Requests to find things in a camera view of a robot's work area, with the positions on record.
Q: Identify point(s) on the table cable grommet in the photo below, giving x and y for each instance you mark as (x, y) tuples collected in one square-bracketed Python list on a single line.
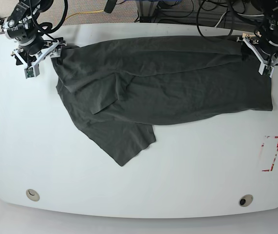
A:
[(32, 195), (246, 200)]

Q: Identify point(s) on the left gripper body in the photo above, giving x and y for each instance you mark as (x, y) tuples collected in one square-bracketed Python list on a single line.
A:
[(264, 51)]

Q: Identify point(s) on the dark grey T-shirt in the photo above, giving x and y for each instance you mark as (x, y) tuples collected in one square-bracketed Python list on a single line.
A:
[(115, 91)]

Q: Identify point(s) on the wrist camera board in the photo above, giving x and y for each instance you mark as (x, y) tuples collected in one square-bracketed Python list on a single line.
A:
[(31, 72), (266, 71)]

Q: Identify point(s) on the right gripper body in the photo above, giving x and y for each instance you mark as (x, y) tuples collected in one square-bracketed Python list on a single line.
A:
[(38, 50)]

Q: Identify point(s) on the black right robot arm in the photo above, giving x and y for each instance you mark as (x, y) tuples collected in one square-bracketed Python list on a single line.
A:
[(34, 39)]

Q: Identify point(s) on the right table cable grommet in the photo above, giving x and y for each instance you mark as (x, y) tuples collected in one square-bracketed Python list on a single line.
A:
[(246, 200)]

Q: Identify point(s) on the aluminium frame leg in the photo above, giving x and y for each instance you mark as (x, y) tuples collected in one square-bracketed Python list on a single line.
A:
[(146, 10)]

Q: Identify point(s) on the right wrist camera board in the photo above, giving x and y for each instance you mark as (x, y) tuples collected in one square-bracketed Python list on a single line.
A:
[(31, 72)]

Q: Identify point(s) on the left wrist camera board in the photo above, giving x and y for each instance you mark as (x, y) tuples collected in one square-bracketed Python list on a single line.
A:
[(266, 71)]

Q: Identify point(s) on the black cylinder object on floor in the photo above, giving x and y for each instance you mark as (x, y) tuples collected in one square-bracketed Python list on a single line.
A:
[(110, 5)]

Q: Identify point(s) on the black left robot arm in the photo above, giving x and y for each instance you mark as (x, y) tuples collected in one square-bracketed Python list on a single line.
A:
[(264, 40)]

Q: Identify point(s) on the left table cable grommet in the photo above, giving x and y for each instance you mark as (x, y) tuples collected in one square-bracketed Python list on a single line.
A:
[(32, 195)]

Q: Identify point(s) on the red tape rectangle marking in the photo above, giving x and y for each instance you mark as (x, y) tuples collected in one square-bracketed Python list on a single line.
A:
[(268, 153)]

